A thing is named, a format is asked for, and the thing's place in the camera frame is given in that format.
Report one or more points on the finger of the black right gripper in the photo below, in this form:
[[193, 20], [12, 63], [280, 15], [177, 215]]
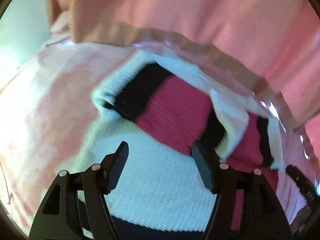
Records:
[[305, 186]]

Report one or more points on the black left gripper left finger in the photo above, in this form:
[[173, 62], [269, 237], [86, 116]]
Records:
[[76, 202]]

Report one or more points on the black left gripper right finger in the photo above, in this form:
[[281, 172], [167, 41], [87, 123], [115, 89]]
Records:
[[262, 215]]

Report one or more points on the white red black knit sweater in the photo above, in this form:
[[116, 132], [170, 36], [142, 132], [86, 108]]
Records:
[[160, 108]]

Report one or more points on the pink bow-pattern blanket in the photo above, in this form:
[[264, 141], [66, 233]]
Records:
[[48, 120]]

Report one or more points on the pink curtain with tan hem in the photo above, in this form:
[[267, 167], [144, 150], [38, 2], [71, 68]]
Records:
[[270, 46]]

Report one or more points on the folded pink cloth by curtain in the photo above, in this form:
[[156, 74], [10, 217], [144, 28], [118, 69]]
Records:
[[59, 31]]

